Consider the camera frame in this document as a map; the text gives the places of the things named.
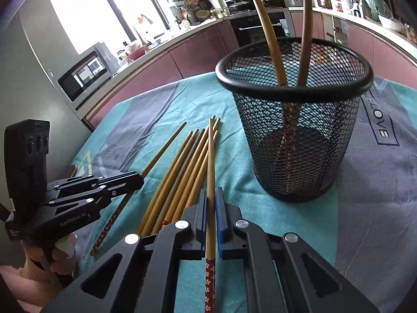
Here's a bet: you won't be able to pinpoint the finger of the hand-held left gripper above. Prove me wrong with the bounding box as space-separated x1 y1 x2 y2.
54 170 145 191
46 183 144 217

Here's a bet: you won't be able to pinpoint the kitchen window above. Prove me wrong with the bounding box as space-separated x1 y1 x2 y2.
48 0 170 56

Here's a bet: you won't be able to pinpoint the pink kitchen cabinets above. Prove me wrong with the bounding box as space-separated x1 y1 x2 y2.
83 10 417 129

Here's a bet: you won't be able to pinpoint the teal and grey tablecloth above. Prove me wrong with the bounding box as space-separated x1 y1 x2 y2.
70 72 417 313

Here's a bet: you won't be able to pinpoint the black built-in oven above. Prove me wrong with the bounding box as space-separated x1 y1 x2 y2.
228 9 292 48

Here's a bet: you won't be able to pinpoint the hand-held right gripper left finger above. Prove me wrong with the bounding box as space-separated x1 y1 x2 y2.
41 188 209 313

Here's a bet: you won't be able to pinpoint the black mesh utensil holder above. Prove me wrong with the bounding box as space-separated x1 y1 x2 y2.
215 37 374 203

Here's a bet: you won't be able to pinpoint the person's left forearm pink sleeve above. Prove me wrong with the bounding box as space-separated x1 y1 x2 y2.
0 262 64 313

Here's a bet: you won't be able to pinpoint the pale green appliance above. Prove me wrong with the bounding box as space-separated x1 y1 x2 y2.
359 0 392 22

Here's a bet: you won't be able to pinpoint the kitchen faucet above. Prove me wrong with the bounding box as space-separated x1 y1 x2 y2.
134 14 154 45

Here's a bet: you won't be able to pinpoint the wooden chopstick floral end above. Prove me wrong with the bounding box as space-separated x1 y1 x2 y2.
244 0 294 199
205 119 217 312
90 122 187 256
277 0 318 199

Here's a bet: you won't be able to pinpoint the person's left hand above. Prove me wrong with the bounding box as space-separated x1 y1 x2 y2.
29 234 79 276

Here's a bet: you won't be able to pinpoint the grey refrigerator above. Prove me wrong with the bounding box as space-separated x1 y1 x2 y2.
0 5 93 222

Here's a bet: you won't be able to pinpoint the white microwave oven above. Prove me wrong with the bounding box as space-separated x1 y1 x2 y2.
58 42 118 102

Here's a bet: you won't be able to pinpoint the red bowl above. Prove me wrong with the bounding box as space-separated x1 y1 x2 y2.
125 46 148 61

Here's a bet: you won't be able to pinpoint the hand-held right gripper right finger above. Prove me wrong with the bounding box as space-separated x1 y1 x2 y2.
215 187 380 313

